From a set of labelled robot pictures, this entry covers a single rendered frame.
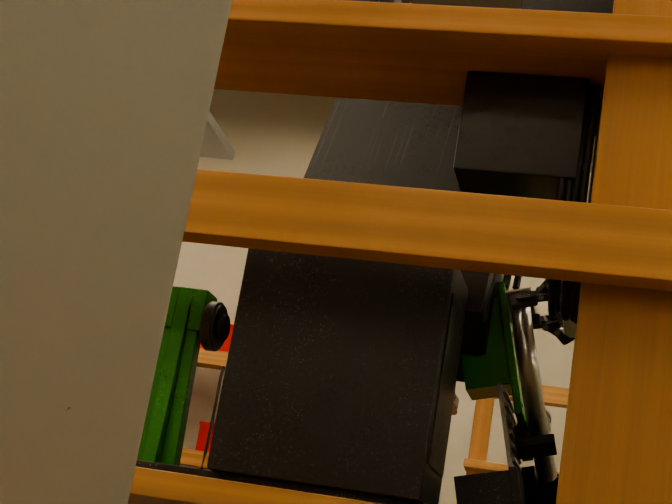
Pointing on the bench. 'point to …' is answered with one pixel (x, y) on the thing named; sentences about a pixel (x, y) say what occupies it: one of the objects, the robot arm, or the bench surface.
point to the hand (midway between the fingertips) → (526, 311)
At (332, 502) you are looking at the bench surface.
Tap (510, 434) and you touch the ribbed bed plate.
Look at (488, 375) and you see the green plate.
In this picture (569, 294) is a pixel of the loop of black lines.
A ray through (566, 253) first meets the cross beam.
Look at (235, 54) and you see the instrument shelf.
